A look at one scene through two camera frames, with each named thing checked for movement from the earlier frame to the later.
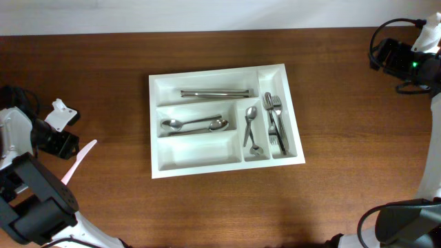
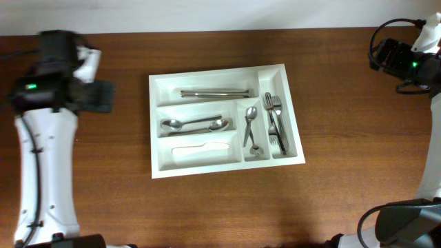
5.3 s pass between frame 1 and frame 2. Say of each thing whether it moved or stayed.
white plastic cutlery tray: stayed
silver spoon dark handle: stayed
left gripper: moved
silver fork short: stayed
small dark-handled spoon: stayed
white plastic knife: moved
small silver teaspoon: stayed
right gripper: stayed
